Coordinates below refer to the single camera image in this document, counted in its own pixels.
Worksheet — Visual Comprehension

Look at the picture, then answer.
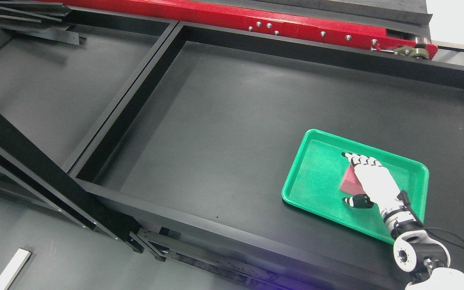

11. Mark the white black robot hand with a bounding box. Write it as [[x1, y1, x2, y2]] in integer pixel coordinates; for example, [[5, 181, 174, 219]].
[[341, 152, 404, 213]]

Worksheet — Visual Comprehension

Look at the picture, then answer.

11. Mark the pink foam block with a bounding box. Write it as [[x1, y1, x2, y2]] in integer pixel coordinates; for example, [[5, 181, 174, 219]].
[[339, 165, 365, 196]]

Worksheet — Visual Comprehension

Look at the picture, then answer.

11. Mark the green plastic tray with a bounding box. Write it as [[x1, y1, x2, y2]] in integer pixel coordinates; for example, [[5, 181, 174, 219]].
[[281, 129, 429, 244]]

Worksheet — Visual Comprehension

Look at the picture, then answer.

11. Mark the black metal shelf rack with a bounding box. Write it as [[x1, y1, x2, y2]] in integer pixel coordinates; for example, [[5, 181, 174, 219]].
[[0, 6, 176, 255], [70, 23, 464, 290]]

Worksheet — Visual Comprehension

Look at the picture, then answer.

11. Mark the red metal beam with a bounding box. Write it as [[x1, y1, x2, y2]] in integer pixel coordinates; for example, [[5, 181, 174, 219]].
[[63, 0, 439, 59]]

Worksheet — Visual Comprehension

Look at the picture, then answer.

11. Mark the white desk with T-leg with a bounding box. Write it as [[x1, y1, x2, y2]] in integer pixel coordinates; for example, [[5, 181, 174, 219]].
[[0, 248, 33, 290]]

